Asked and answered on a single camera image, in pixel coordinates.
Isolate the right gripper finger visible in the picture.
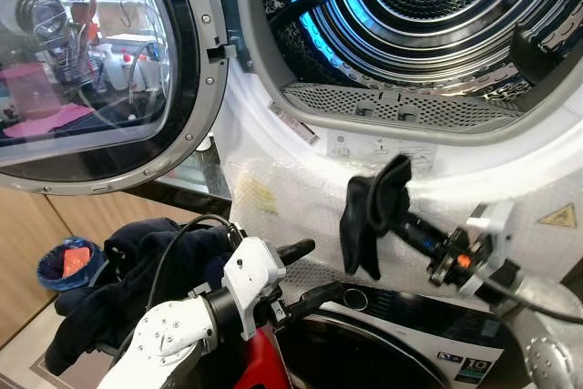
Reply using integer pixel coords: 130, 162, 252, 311
401, 223, 449, 261
394, 209, 451, 244

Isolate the white tumble dryer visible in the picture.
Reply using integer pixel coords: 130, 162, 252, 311
193, 0, 583, 292

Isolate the white instruction label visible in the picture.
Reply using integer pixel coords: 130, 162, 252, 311
326, 130, 440, 177

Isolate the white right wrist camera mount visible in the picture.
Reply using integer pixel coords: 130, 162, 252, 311
458, 200, 517, 298

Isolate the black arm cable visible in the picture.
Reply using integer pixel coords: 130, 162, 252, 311
144, 213, 245, 315
470, 269, 583, 326

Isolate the round glass dryer door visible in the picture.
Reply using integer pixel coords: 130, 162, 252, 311
0, 0, 230, 196

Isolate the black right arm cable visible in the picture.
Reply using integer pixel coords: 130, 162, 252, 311
470, 269, 583, 326

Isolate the red laundry basket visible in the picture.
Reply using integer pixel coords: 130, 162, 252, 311
217, 323, 294, 389

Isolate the yellow triangle warning sticker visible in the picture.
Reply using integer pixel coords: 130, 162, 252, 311
537, 202, 580, 230

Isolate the blue and orange garment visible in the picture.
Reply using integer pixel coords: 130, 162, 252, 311
36, 235, 103, 292

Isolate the grey dryer door hinge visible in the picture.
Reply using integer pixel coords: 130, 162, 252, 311
186, 0, 240, 64

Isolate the white washing machine black panel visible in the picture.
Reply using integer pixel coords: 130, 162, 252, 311
271, 260, 549, 389

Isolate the washer energy label sticker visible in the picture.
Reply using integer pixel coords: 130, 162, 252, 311
435, 347, 495, 386

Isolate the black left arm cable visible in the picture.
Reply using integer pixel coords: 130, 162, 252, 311
144, 213, 245, 315

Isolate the pile of dark navy clothes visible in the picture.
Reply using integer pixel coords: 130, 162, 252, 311
43, 217, 245, 377

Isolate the grey lint filter grate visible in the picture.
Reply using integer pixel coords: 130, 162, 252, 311
280, 81, 527, 133

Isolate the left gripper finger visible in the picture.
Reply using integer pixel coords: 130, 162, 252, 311
288, 281, 346, 319
275, 238, 317, 268

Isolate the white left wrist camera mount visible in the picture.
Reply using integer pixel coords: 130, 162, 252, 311
222, 235, 289, 341

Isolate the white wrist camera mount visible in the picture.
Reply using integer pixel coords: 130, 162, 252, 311
458, 200, 517, 298
222, 235, 289, 341

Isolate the dark navy sock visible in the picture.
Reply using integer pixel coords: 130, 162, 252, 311
339, 154, 414, 282

